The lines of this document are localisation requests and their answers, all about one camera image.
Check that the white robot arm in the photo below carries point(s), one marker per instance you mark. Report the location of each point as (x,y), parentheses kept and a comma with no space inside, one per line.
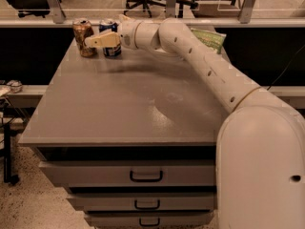
(260,148)

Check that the blue pepsi can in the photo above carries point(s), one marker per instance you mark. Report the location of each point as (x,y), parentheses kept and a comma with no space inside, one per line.
(109,24)

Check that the black office chair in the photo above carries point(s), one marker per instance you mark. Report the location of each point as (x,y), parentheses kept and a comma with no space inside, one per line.
(172,7)

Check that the middle grey drawer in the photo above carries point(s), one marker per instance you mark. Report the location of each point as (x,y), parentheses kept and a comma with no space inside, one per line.
(142,201)

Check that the grey drawer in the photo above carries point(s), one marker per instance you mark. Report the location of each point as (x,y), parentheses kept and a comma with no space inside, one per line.
(142,201)
(148,219)
(129,173)

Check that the top grey drawer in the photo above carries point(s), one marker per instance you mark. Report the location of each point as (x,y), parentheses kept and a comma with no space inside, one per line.
(129,173)

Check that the grey drawer cabinet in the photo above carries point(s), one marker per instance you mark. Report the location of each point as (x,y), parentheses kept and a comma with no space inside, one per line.
(132,107)

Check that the orange soda can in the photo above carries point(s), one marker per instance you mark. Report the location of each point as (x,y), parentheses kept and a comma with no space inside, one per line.
(82,28)

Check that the bottom grey drawer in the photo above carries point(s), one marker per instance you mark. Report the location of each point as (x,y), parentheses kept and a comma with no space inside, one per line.
(148,219)

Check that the green chip bag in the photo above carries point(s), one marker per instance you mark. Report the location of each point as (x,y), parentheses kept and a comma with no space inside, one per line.
(211,39)

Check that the black stand left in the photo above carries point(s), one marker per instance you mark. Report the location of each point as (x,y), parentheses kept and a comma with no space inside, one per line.
(9,115)

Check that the small round object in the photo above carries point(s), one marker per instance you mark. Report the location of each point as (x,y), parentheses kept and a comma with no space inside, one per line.
(15,86)

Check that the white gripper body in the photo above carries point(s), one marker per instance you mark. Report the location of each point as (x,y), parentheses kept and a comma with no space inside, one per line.
(128,34)

